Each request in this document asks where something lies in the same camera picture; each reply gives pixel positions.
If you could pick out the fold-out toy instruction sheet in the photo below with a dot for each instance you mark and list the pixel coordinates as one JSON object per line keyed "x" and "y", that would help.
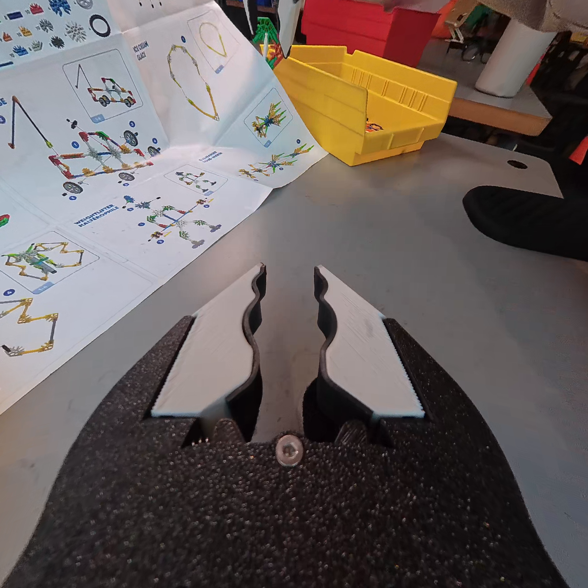
{"x": 110, "y": 156}

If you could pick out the pile of toy pieces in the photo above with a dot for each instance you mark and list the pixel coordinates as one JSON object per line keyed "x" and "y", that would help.
{"x": 375, "y": 126}

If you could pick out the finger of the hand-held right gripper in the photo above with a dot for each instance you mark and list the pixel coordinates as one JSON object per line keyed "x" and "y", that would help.
{"x": 288, "y": 23}

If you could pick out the white water bottle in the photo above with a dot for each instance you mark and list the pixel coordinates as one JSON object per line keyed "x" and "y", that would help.
{"x": 510, "y": 60}

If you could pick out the black textured armrest pad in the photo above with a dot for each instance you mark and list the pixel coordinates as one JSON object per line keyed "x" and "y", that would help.
{"x": 533, "y": 220}

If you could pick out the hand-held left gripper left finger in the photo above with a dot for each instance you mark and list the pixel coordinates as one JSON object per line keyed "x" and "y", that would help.
{"x": 207, "y": 367}

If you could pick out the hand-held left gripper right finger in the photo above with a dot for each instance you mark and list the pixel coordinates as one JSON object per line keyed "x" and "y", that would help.
{"x": 372, "y": 367}

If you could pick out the person's right forearm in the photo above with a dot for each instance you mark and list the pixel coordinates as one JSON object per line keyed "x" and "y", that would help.
{"x": 551, "y": 11}

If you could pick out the red storage bin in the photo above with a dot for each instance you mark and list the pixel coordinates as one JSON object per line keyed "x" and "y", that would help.
{"x": 367, "y": 23}

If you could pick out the yellow parts bin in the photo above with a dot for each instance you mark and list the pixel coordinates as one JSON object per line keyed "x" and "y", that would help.
{"x": 331, "y": 101}

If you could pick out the grey desk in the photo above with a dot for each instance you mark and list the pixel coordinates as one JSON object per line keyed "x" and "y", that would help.
{"x": 386, "y": 220}

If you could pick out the orange traffic cone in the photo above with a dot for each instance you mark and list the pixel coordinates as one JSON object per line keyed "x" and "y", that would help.
{"x": 580, "y": 152}

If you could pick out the green red toy connector assembly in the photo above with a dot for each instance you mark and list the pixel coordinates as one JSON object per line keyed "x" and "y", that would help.
{"x": 266, "y": 41}

